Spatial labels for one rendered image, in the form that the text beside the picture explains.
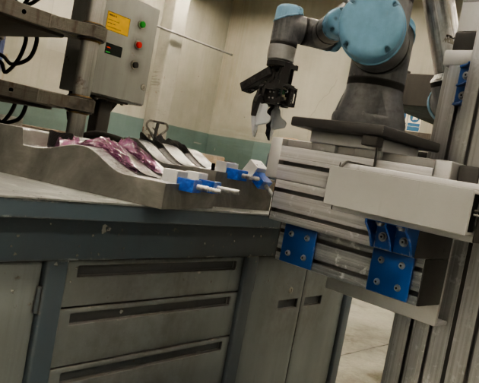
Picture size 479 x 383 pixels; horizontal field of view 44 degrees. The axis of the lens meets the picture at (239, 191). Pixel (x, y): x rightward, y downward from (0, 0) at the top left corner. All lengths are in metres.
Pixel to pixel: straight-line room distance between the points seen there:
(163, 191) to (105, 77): 1.17
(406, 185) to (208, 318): 0.79
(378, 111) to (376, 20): 0.20
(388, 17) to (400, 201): 0.32
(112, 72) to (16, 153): 0.98
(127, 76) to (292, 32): 0.94
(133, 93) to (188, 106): 8.19
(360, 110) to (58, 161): 0.66
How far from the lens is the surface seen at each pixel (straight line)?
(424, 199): 0.95
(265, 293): 1.77
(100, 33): 2.12
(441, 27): 1.78
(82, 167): 1.31
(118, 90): 2.36
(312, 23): 1.65
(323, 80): 9.58
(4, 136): 1.46
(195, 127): 10.74
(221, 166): 1.53
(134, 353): 1.43
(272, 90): 1.61
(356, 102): 1.20
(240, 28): 11.01
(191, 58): 10.60
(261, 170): 1.62
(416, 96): 5.72
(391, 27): 1.07
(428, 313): 1.23
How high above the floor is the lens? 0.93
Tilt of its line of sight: 3 degrees down
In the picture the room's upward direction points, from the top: 11 degrees clockwise
